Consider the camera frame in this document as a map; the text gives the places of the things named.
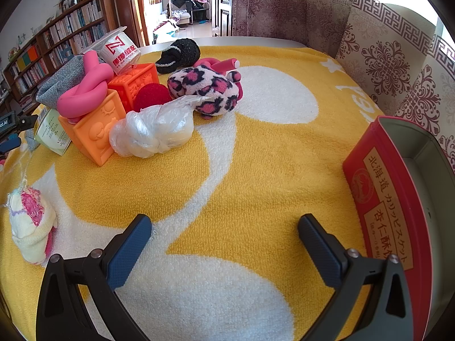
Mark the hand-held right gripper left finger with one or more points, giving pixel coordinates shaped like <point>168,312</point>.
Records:
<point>129,252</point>

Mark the picture frame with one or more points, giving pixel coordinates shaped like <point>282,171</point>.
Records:
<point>71,0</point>

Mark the pink foam hair roller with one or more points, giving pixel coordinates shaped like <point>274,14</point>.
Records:
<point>220,63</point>

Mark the brown wooden door frame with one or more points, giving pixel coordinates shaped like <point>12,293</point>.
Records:
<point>131,7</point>

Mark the green white carton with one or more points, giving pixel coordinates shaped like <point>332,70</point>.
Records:
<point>51,131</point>

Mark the patterned beige curtain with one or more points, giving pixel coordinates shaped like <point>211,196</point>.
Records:
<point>284,7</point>

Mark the red pompom ball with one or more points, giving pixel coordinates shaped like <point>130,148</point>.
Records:
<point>151,96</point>

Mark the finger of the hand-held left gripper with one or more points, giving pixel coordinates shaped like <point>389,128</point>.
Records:
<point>26,119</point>
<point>9,145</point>

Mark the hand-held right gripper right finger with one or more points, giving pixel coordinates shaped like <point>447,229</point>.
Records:
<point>321,252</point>

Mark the grey knit glove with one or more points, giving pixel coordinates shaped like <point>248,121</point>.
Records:
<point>60,78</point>

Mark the clear plastic bag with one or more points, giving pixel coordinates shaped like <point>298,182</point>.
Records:
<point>153,131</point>

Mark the pink knotted foam tube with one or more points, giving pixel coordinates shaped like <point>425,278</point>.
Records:
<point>89,85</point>

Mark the pink white bag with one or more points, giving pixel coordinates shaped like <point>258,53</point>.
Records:
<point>165,28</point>

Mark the white plastic cup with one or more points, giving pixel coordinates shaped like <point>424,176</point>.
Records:
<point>119,48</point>

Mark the pink leopard plush earmuffs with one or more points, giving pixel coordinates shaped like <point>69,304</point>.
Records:
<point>202,85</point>

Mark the red tin box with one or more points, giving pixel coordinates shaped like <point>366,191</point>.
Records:
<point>380,191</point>

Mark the light orange rubber cube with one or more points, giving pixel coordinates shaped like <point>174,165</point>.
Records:
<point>96,131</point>

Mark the cream knit hat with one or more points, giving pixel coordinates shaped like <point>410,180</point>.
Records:
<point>30,227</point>

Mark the yellow white towel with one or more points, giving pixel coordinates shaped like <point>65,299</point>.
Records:
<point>248,170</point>

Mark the wooden bookshelf with books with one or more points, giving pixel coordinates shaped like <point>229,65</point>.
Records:
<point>71,25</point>

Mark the dark orange rubber cube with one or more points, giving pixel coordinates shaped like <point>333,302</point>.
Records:
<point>137,78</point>

